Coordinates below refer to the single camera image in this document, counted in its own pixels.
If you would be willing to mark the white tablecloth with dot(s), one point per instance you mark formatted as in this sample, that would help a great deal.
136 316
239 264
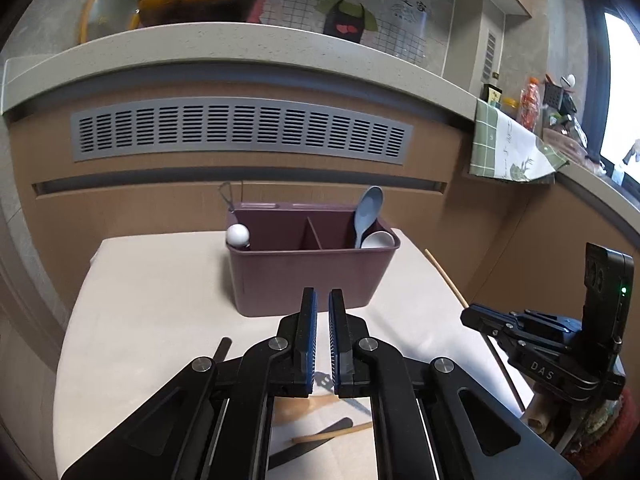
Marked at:
150 300

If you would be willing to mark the small picture frame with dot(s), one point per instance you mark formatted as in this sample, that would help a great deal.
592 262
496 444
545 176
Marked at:
492 95

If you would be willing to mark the bright window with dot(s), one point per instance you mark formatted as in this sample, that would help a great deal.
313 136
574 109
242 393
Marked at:
622 85

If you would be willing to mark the blue-grey plastic spoon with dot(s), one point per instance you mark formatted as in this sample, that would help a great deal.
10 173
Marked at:
367 210

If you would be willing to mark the purple plastic utensil holder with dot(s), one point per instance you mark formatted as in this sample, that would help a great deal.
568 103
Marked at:
300 275

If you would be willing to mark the long grey vent grille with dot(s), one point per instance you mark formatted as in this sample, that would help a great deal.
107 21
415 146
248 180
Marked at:
240 132

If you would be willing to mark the grey wall vent panel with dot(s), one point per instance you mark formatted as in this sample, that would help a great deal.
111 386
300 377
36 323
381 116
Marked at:
491 55

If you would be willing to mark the green checked towel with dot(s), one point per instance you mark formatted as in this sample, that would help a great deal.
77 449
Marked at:
505 145

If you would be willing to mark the grey stone counter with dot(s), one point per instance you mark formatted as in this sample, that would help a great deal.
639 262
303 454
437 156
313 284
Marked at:
225 50

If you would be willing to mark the glass lid with yellow rim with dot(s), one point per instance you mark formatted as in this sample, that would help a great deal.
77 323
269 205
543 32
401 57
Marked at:
92 12

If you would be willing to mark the red-capped spice bottle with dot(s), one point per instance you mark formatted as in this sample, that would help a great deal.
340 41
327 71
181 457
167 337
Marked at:
531 105

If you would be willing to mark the white ball-tipped stirrer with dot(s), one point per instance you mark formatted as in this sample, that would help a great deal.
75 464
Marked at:
237 236

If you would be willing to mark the black storage rack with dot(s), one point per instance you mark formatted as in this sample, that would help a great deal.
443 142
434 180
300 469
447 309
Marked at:
556 95

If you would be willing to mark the wooden chopstick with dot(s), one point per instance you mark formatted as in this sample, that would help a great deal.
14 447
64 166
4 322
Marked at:
445 275
320 435

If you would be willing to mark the cartoon couple wall sticker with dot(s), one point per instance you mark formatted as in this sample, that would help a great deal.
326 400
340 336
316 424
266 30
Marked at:
345 5

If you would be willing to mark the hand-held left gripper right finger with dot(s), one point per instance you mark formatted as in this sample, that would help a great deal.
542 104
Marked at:
336 345

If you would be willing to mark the person's right hand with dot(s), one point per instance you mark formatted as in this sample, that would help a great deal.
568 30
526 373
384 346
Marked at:
537 412

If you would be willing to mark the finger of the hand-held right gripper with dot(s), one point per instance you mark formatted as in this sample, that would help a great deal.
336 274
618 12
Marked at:
525 321
495 332

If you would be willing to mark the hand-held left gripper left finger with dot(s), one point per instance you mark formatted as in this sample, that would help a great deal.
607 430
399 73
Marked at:
306 340

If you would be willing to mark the white plastic spoon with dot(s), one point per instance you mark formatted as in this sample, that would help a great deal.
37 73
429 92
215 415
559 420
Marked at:
377 241

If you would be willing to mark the wooden spoon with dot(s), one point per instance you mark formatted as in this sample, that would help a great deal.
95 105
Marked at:
295 410

